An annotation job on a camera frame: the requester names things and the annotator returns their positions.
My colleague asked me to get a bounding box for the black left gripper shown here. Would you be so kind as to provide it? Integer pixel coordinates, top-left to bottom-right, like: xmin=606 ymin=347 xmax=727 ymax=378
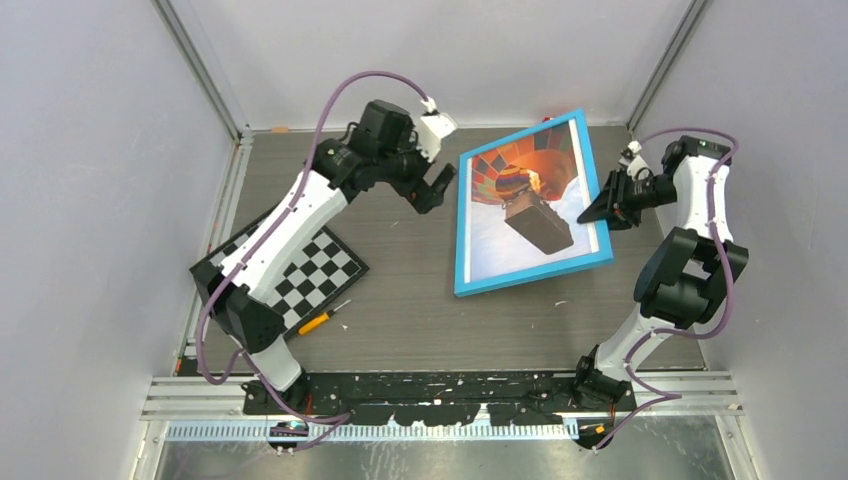
xmin=376 ymin=121 xmax=454 ymax=212

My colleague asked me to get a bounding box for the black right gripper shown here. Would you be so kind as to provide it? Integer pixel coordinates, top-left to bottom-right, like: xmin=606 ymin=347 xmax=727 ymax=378
xmin=579 ymin=168 xmax=678 ymax=232

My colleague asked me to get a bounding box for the blue picture frame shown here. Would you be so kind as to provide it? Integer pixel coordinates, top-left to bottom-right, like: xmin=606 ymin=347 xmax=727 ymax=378
xmin=454 ymin=109 xmax=614 ymax=297

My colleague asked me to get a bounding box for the orange handled screwdriver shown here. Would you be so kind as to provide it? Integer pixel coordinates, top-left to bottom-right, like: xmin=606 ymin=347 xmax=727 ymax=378
xmin=297 ymin=299 xmax=351 ymax=336

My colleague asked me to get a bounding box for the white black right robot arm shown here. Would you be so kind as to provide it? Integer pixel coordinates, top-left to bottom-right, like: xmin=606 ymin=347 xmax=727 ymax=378
xmin=570 ymin=129 xmax=750 ymax=411

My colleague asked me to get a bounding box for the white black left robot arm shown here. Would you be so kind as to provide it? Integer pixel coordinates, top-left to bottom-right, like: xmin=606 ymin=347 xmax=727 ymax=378
xmin=200 ymin=100 xmax=458 ymax=414

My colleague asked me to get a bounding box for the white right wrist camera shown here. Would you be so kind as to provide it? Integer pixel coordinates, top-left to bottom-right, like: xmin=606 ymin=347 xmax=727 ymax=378
xmin=618 ymin=140 xmax=653 ymax=181

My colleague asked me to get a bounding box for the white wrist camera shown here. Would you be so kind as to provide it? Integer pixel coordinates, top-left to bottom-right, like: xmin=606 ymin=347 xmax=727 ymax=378
xmin=618 ymin=140 xmax=653 ymax=181
xmin=415 ymin=97 xmax=458 ymax=164

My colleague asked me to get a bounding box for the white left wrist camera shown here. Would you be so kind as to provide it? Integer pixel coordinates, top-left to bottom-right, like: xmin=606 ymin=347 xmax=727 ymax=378
xmin=415 ymin=97 xmax=458 ymax=164

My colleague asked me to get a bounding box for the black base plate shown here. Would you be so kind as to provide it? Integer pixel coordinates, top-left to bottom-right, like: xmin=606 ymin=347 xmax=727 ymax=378
xmin=241 ymin=371 xmax=636 ymax=427

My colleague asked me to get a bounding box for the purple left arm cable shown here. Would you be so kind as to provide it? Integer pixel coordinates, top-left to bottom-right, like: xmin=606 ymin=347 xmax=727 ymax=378
xmin=193 ymin=70 xmax=435 ymax=458

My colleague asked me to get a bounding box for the aluminium front rail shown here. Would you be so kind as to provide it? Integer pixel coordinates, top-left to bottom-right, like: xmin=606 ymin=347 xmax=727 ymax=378
xmin=142 ymin=371 xmax=743 ymax=446

